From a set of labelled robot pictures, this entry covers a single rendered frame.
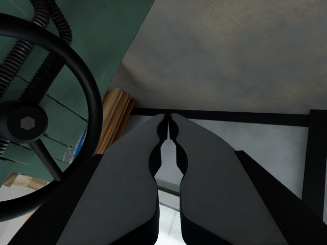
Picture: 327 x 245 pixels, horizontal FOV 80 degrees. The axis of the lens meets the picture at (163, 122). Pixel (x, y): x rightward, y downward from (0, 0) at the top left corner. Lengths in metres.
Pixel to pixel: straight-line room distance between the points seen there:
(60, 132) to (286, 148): 1.34
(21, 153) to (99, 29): 0.40
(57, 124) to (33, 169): 0.12
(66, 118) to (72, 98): 0.06
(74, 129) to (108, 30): 0.32
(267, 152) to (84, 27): 1.31
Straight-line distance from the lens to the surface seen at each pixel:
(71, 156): 1.46
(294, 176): 1.48
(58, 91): 0.58
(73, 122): 0.60
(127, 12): 0.77
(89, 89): 0.40
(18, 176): 0.57
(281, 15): 1.05
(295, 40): 1.14
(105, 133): 1.98
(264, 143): 1.56
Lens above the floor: 0.84
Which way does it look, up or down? 20 degrees down
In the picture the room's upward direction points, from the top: 158 degrees counter-clockwise
